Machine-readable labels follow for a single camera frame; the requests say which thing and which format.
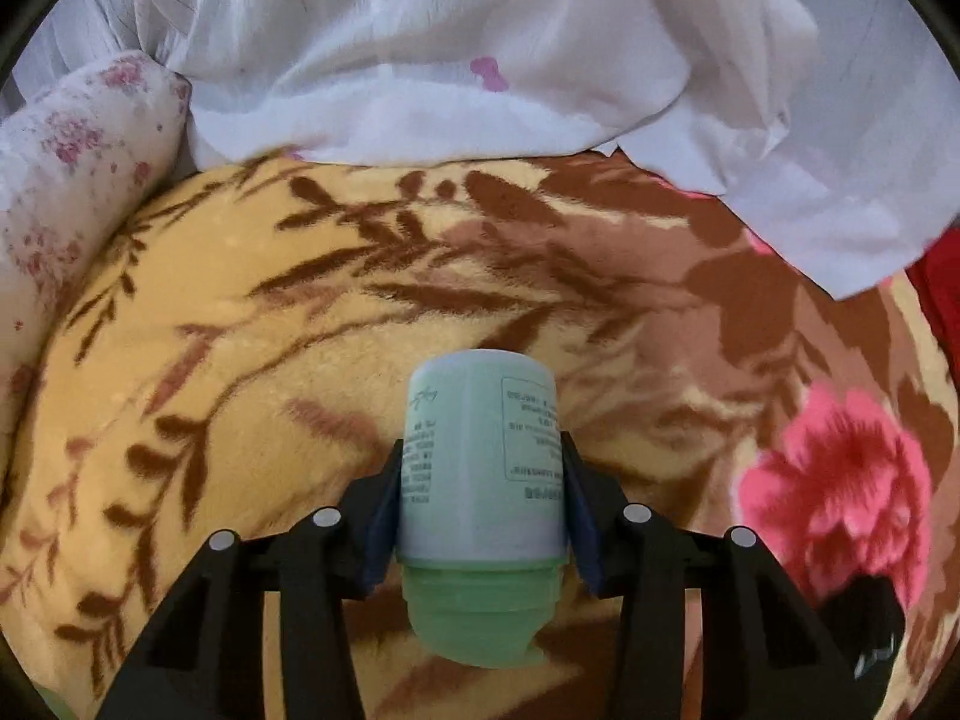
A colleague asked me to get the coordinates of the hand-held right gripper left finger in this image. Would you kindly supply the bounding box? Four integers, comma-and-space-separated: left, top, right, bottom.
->
97, 435, 407, 720

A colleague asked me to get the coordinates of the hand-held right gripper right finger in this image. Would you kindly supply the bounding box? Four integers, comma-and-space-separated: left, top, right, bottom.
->
559, 431, 856, 720

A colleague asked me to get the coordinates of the green and white bottle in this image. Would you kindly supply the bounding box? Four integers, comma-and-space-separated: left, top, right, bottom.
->
395, 349, 569, 670

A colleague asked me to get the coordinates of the yellow floral plush blanket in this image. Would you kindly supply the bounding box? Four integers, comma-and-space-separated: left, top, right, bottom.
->
0, 150, 960, 720

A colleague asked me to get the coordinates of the red cloth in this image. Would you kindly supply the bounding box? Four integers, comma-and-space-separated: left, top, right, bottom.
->
904, 240, 960, 361

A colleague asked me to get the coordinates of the pink floral rolled quilt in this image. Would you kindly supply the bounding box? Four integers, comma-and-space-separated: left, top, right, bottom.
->
0, 52, 192, 421

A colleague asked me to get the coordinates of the white sheer curtain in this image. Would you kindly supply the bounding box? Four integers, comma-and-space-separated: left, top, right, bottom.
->
15, 0, 960, 301

